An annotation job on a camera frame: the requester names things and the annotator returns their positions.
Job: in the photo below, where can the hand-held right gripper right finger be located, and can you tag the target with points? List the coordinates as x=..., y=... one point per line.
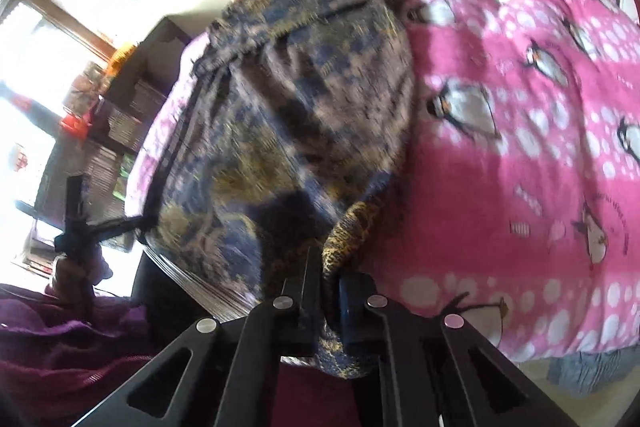
x=350, y=312

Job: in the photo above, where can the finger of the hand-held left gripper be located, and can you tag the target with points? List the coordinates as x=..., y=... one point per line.
x=115, y=226

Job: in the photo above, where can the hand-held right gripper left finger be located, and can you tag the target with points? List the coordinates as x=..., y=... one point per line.
x=305, y=307

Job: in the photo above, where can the dark blue gold patterned garment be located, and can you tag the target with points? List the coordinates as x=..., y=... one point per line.
x=300, y=107

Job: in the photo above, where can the person's left forearm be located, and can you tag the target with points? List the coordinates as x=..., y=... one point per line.
x=60, y=357

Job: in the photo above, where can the person's left hand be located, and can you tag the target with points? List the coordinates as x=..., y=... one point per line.
x=62, y=277

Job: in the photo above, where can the red box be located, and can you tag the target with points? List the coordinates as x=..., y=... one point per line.
x=75, y=125

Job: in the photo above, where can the person's maroon clothing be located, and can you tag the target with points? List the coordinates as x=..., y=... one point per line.
x=312, y=399

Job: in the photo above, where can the striped woven bed mat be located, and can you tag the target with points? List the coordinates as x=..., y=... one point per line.
x=210, y=292

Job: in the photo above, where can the orange plastic basket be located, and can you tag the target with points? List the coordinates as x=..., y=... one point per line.
x=121, y=57

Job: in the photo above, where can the dark wooden table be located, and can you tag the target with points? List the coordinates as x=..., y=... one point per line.
x=150, y=52

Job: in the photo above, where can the pink penguin print blanket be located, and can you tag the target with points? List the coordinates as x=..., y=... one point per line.
x=500, y=157

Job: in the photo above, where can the grey ruffled bed skirt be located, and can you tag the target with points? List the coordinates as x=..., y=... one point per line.
x=590, y=372

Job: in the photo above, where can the wooden window frame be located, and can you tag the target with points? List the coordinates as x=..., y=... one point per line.
x=75, y=24

